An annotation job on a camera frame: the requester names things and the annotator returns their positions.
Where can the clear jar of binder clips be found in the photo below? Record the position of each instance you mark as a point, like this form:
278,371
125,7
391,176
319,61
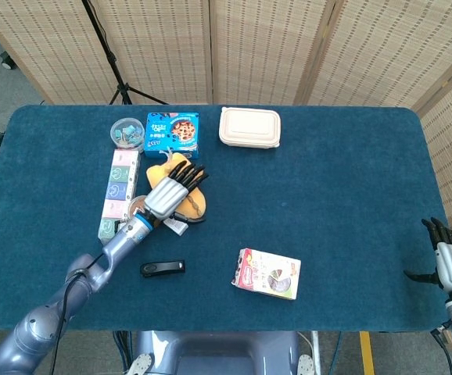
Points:
127,133

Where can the blue cookie box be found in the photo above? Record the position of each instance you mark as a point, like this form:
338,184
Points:
171,134

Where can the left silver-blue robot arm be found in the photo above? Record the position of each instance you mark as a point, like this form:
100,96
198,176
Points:
93,269

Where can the silver-blue robot base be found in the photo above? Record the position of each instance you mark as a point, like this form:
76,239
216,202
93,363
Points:
218,353

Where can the beige lidded lunch box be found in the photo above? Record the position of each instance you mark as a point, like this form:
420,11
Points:
249,127

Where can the bamboo folding screen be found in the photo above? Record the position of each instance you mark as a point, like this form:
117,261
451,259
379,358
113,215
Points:
269,51

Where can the blue felt table cloth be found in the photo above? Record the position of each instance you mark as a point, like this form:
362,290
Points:
308,203

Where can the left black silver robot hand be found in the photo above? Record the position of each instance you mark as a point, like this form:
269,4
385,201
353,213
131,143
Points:
165,197

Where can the white red biscuit box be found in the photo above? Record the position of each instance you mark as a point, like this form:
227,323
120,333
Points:
267,273

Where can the black caster wheel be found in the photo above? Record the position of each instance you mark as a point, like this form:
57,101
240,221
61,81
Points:
8,61

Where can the yellow plush toy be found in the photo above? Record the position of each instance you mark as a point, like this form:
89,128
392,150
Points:
156,176

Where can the small white box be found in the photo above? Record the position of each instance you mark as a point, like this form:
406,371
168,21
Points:
177,227

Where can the clear jar of rubber bands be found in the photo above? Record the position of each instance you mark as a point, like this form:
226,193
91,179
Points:
136,205

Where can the black tripod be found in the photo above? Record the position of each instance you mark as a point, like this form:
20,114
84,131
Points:
110,58

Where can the black stapler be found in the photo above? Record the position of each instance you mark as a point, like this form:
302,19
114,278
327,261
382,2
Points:
161,268

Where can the pastel tissue multipack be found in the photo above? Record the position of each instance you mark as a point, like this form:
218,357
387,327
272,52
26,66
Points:
117,183

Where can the yellow floor tape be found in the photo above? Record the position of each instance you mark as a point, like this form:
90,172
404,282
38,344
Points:
367,353

